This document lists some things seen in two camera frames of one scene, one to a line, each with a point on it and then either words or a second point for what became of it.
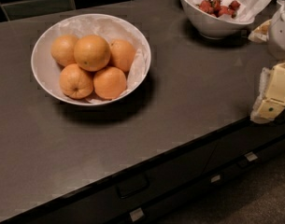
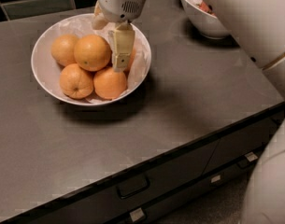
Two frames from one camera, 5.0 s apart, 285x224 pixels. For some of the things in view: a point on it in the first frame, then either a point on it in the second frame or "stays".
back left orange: (62, 49) stays
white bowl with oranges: (91, 59) stays
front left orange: (76, 82) stays
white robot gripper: (281, 32) -> (119, 4)
